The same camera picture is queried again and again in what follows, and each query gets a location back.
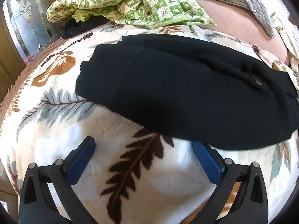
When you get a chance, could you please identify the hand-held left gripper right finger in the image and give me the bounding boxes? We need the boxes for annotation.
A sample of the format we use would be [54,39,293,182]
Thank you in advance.
[192,142,269,224]

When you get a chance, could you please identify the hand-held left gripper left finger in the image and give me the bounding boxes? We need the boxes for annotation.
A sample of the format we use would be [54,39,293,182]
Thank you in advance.
[20,136,100,224]

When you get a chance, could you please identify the black pants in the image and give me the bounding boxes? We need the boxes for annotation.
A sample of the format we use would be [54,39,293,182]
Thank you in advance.
[75,34,299,151]

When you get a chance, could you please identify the leaf printed plush blanket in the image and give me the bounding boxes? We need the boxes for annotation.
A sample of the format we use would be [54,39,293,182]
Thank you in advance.
[0,24,299,224]

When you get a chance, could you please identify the dark cloth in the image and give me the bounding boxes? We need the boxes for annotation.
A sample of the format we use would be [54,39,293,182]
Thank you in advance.
[59,16,110,39]

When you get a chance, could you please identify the pink bed sheet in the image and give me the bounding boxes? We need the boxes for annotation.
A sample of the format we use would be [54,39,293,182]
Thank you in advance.
[194,0,290,64]

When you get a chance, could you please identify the leaded glass window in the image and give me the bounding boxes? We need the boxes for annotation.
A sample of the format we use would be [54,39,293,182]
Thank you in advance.
[2,0,59,63]

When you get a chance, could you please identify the white floral cloth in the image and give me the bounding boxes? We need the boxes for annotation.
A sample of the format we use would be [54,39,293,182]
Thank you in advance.
[271,13,299,75]

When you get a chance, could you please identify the green patterned quilt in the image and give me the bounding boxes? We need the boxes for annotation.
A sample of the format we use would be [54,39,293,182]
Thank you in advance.
[46,0,218,29]

